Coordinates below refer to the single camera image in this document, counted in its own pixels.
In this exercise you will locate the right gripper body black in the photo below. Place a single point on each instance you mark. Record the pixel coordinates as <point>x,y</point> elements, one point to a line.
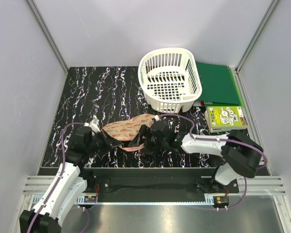
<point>152,142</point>

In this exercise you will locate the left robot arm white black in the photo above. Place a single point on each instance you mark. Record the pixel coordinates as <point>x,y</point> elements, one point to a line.
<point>48,215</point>

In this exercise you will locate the pink mesh bra laundry bag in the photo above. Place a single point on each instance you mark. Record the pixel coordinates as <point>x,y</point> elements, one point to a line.
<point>127,130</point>

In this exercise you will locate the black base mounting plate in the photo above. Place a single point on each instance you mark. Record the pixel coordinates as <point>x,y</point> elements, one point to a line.
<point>150,185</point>

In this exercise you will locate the green illustrated book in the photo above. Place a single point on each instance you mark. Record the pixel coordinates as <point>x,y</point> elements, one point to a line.
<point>225,118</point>

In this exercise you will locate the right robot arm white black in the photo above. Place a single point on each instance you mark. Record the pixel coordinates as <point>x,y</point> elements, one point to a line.
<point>241,154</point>

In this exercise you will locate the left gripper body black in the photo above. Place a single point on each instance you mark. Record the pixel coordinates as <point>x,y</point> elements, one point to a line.
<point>100,141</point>

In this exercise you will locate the green folder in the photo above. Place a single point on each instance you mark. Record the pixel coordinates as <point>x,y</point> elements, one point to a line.
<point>218,86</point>

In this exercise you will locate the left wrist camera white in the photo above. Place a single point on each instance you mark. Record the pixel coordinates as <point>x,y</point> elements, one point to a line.
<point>94,125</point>

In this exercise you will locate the white plastic laundry basket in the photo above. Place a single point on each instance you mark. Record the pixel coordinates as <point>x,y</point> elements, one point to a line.
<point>169,80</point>

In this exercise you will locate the aluminium front rail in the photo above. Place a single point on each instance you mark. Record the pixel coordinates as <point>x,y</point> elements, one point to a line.
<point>259,186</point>

